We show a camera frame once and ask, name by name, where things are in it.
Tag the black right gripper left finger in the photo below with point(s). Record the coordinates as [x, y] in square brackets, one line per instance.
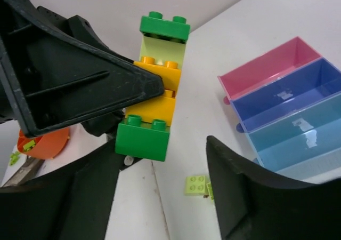
[72, 202]

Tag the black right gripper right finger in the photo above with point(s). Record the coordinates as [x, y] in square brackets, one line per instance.
[254, 203]

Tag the yellow rectangular lego brick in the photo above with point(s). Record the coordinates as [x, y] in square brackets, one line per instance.
[161, 108]

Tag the pale green lego block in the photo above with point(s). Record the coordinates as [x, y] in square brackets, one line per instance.
[162, 50]

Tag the yellow curved lego brick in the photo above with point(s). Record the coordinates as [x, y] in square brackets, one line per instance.
[168, 71]

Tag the green lego plate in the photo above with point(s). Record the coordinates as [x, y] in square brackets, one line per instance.
[155, 26]

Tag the lime green lego brick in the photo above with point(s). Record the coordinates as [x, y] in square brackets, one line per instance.
[196, 185]

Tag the orange round lego piece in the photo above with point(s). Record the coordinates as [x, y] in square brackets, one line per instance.
[44, 147]

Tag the pale green lego piece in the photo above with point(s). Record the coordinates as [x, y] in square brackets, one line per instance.
[14, 157]

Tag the light blue plastic bin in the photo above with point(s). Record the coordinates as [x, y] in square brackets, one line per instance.
[302, 145]

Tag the pink plastic bin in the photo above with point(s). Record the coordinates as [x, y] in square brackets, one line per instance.
[266, 68]

